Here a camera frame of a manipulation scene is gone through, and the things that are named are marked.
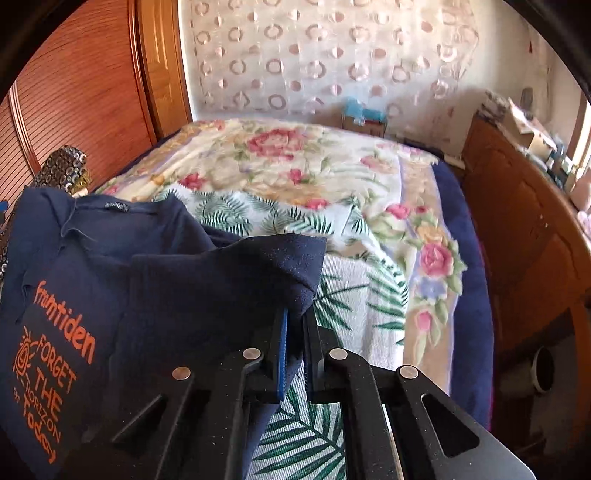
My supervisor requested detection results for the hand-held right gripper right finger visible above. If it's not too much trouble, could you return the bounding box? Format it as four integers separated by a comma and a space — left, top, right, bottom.
302, 314, 548, 480

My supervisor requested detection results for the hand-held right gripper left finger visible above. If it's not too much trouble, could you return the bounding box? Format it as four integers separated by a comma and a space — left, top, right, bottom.
60, 307, 305, 480

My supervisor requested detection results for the navy polo shirt orange print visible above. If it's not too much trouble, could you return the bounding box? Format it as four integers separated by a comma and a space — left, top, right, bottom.
0, 187, 328, 480

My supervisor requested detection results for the palm leaf print sheet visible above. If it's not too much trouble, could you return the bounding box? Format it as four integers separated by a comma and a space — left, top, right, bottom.
178, 189, 411, 480

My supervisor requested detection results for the floral blanket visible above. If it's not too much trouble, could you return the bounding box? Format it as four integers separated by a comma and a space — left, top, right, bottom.
95, 117, 467, 393

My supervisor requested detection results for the navy bed sheet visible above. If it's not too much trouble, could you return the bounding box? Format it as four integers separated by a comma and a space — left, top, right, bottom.
431, 159, 497, 444

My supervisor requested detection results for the white round container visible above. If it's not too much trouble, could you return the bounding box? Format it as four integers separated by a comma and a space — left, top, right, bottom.
530, 346, 558, 394

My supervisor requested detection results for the cardboard box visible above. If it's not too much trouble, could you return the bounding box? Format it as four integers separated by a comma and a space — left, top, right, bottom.
342, 113, 386, 138

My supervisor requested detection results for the wooden headboard shelf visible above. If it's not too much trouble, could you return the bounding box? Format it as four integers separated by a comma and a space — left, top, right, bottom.
462, 115, 591, 457

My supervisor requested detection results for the blue toy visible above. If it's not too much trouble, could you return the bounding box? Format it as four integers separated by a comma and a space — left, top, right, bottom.
344, 98, 386, 123

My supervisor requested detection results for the folded circle-patterned cloth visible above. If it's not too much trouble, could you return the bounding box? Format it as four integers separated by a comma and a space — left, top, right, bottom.
32, 145, 88, 197

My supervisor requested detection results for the sheer curtain with circles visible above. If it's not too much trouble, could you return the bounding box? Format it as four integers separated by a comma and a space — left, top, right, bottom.
178, 0, 481, 134

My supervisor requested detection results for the clutter of small household things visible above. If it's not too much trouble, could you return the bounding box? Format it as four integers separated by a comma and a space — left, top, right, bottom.
480, 88, 591, 217

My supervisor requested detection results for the wooden wardrobe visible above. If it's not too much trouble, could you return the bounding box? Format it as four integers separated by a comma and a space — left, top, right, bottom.
0, 0, 192, 204

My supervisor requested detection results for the window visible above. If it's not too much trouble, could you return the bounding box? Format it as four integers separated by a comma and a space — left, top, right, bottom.
571, 99, 591, 178

